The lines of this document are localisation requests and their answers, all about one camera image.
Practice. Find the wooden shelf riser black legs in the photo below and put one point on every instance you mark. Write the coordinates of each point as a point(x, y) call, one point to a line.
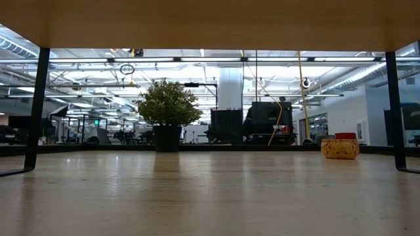
point(210, 23)

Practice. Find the yellow woven basket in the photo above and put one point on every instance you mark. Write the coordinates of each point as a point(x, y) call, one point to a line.
point(340, 149)

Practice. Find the black boom stand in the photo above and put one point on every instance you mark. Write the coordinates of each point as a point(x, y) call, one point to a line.
point(192, 84)

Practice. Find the green potted plant black pot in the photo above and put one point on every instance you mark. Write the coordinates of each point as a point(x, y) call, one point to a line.
point(167, 105)

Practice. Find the black display screen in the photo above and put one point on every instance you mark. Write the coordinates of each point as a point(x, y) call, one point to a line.
point(270, 113)

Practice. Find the long ceiling light strip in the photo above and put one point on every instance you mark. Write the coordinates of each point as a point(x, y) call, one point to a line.
point(147, 59)

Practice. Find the black ceiling device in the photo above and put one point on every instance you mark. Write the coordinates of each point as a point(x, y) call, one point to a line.
point(138, 52)

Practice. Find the grey tent cover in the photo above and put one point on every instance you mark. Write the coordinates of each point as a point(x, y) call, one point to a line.
point(98, 136)

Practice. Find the red container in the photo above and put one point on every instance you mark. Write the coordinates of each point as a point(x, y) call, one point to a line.
point(345, 135)

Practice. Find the black white photo softbox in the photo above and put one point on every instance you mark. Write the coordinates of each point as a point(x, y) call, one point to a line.
point(62, 111)

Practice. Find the small black monitor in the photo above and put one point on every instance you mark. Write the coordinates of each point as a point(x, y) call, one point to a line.
point(20, 122)

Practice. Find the dark room divider panel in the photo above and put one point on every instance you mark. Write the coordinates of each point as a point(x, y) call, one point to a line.
point(410, 114)

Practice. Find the black aluminium rig frame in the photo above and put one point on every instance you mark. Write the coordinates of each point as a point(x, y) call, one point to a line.
point(98, 149)

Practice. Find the silver air duct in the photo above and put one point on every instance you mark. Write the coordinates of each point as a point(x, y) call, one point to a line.
point(357, 77)
point(13, 46)

